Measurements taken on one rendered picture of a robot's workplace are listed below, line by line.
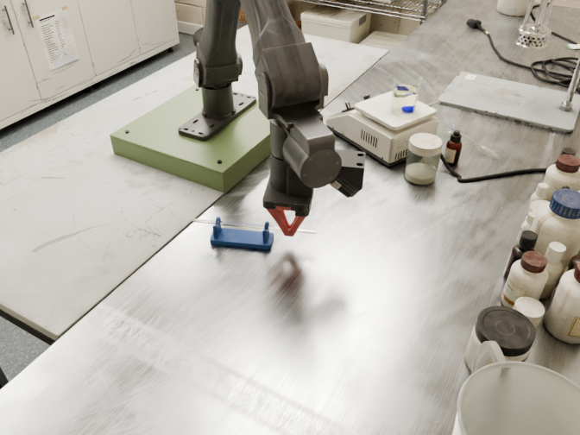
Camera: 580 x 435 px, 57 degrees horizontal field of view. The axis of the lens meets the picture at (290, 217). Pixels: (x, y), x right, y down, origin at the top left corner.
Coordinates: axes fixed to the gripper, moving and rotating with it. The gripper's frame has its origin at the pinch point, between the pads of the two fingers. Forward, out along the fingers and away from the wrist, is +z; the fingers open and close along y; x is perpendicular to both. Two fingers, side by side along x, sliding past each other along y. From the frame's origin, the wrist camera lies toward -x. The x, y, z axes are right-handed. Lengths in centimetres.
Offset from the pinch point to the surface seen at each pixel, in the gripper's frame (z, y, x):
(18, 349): 94, 35, 97
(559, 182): -4.4, 14.0, -42.8
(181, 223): 3.3, 2.9, 18.9
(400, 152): 0.1, 26.8, -17.8
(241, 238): 2.2, -0.7, 7.7
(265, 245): 2.2, -1.7, 3.5
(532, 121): 2, 48, -47
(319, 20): 51, 258, 19
